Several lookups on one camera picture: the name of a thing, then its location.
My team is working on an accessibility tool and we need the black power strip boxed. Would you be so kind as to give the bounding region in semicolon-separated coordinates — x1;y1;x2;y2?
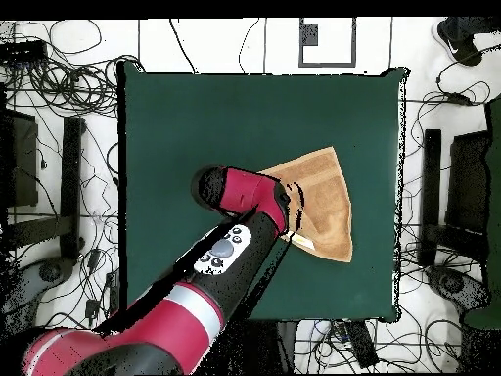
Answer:
105;269;119;314
0;39;49;64
345;320;380;369

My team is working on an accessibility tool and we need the gray square frame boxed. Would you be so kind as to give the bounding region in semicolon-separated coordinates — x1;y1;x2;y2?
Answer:
297;17;358;69

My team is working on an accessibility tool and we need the dark green table cloth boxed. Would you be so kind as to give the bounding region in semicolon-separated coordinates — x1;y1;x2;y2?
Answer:
116;66;411;324

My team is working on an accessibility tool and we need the dark green fabric sheet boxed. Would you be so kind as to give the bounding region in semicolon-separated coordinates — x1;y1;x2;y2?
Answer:
463;97;501;330

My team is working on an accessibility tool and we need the small gray square box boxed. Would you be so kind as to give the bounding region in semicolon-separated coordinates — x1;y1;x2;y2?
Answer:
299;23;319;47

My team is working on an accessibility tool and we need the black rectangular box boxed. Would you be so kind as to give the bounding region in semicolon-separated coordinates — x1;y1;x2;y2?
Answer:
444;130;491;233
0;108;39;209

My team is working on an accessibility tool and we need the gray stand base black knob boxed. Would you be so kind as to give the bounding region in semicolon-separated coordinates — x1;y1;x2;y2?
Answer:
425;264;492;314
0;256;77;334

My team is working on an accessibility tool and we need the black T-shaped stand base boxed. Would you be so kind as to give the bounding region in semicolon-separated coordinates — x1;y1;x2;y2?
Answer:
3;116;86;261
417;128;490;268

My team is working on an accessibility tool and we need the black inline cable adapter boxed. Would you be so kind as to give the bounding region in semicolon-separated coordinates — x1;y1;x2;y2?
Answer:
445;92;474;107

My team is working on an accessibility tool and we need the black cable tangle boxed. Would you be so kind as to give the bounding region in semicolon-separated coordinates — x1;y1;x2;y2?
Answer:
7;54;146;118

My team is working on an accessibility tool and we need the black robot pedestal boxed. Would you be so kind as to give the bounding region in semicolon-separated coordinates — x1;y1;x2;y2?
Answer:
230;320;298;374

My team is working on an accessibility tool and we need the person's black shoe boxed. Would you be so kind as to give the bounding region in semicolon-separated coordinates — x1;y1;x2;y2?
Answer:
432;17;484;67

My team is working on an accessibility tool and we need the tan terry towel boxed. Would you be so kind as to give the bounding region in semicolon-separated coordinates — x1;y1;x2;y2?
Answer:
257;146;353;263

